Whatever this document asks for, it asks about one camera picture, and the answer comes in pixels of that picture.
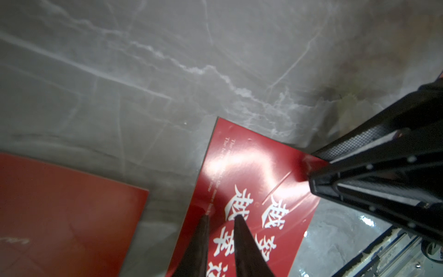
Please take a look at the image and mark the red card white characters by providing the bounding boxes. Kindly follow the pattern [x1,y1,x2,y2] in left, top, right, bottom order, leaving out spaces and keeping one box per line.
[166,118,326,277]

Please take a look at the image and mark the red card cursive script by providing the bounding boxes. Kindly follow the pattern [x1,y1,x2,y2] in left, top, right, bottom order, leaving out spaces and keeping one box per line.
[1,153,149,277]

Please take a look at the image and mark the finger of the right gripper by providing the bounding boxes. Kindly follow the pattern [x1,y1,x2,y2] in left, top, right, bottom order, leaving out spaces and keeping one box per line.
[309,78,443,244]

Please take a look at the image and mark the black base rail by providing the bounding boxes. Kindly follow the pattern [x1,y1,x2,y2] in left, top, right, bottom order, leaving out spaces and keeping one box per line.
[330,224,443,277]

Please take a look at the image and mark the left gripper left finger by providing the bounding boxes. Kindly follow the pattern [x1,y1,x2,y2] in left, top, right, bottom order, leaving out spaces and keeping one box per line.
[172,215,210,277]

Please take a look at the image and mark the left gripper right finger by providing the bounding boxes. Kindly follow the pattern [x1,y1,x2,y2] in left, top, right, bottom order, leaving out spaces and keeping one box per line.
[234,215,274,277]

